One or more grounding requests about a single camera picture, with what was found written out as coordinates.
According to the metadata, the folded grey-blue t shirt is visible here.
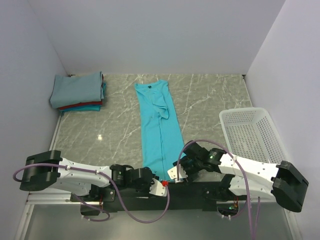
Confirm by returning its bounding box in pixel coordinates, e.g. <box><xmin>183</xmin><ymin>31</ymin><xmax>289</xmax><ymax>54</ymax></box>
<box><xmin>50</xmin><ymin>72</ymin><xmax>104</xmax><ymax>109</ymax></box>

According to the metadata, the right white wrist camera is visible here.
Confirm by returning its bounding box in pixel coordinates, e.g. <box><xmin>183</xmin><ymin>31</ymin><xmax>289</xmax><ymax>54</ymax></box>
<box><xmin>167</xmin><ymin>166</ymin><xmax>188</xmax><ymax>183</ymax></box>

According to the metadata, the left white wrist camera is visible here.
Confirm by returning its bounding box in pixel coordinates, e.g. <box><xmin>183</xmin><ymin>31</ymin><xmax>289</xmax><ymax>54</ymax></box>
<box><xmin>149</xmin><ymin>178</ymin><xmax>168</xmax><ymax>197</ymax></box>

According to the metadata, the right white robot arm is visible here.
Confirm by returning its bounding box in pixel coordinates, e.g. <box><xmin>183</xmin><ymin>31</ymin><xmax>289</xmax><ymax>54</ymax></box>
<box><xmin>167</xmin><ymin>140</ymin><xmax>309</xmax><ymax>213</ymax></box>

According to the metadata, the aluminium frame rail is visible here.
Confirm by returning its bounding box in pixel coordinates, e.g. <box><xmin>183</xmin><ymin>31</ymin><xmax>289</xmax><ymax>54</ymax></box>
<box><xmin>25</xmin><ymin>184</ymin><xmax>291</xmax><ymax>213</ymax></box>

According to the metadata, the white plastic basket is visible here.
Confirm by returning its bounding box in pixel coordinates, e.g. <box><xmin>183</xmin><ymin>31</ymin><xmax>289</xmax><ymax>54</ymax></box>
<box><xmin>219</xmin><ymin>107</ymin><xmax>290</xmax><ymax>164</ymax></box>

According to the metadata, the black base beam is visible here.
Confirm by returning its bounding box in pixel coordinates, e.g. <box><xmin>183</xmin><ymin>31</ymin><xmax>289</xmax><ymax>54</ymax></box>
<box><xmin>69</xmin><ymin>181</ymin><xmax>251</xmax><ymax>214</ymax></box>

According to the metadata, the folded red t shirt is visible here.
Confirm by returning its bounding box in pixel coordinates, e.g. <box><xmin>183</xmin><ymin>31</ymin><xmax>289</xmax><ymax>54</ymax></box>
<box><xmin>58</xmin><ymin>82</ymin><xmax>104</xmax><ymax>111</ymax></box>

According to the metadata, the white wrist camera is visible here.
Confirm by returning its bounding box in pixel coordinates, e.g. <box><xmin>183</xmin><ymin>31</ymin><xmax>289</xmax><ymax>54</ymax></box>
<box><xmin>149</xmin><ymin>178</ymin><xmax>168</xmax><ymax>197</ymax></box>
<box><xmin>167</xmin><ymin>166</ymin><xmax>188</xmax><ymax>183</ymax></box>

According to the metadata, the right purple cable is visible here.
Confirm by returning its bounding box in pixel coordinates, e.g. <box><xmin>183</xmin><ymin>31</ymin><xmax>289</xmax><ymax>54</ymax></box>
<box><xmin>175</xmin><ymin>138</ymin><xmax>261</xmax><ymax>240</ymax></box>

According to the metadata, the turquoise polo shirt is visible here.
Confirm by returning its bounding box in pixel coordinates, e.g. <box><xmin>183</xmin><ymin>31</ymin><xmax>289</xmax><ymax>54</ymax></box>
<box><xmin>134</xmin><ymin>79</ymin><xmax>184</xmax><ymax>181</ymax></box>

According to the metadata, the folded teal t shirt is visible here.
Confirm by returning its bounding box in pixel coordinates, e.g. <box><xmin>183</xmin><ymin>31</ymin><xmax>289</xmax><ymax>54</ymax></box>
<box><xmin>60</xmin><ymin>81</ymin><xmax>108</xmax><ymax>114</ymax></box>

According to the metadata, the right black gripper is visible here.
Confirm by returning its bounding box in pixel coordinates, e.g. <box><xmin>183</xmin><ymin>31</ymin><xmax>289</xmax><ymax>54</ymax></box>
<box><xmin>173</xmin><ymin>155</ymin><xmax>203</xmax><ymax>186</ymax></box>

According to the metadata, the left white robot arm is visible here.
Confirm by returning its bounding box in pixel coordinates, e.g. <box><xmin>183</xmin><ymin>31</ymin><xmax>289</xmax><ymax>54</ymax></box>
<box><xmin>19</xmin><ymin>150</ymin><xmax>167</xmax><ymax>201</ymax></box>

